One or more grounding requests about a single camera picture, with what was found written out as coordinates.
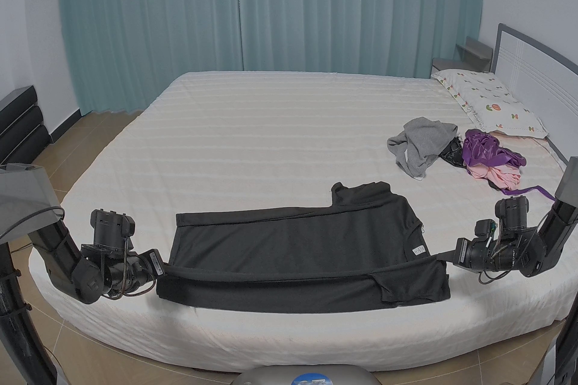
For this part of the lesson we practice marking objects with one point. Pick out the grey garment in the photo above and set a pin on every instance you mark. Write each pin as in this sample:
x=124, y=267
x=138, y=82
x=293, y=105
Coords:
x=420, y=139

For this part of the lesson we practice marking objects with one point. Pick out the pale pink pillow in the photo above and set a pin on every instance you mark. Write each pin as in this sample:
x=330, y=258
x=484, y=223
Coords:
x=519, y=136

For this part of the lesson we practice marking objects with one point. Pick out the grey bedside table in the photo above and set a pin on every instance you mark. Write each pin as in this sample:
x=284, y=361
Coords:
x=472, y=51

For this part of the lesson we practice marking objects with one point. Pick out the black T-shirt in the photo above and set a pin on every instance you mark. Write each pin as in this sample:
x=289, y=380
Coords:
x=293, y=239

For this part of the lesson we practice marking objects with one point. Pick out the blue-green curtain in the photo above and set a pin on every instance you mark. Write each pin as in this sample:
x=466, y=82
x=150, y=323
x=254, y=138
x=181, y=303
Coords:
x=271, y=4

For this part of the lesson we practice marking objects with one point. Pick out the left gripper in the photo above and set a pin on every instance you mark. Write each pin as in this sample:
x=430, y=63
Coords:
x=151, y=263

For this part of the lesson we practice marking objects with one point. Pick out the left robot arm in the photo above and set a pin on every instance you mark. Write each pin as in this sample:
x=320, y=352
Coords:
x=58, y=248

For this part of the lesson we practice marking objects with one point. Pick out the pink garment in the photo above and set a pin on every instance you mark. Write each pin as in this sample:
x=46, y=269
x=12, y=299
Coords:
x=501, y=178

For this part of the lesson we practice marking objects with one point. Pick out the bed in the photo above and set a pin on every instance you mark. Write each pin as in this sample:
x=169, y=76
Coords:
x=271, y=126

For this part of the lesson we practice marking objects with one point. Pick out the black glossy garment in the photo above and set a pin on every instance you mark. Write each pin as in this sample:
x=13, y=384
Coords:
x=451, y=154

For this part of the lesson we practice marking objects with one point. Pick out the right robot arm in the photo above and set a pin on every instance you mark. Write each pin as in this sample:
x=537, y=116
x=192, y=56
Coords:
x=555, y=230

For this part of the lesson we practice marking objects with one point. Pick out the white printed pillow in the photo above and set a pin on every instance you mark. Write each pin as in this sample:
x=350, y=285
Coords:
x=487, y=96

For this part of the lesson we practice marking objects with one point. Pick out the purple garment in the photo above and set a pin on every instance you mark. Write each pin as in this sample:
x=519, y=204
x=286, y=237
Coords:
x=483, y=148

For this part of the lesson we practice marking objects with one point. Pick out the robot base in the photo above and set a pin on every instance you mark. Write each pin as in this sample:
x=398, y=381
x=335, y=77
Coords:
x=271, y=376

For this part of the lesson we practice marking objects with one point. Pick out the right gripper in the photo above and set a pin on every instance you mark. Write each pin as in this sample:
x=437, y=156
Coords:
x=469, y=254

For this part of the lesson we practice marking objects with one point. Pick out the black chest of drawers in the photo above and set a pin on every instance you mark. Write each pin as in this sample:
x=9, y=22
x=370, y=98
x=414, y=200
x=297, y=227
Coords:
x=20, y=121

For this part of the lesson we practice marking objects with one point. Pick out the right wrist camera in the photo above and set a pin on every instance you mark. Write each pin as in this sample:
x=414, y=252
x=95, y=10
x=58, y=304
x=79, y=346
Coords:
x=484, y=230

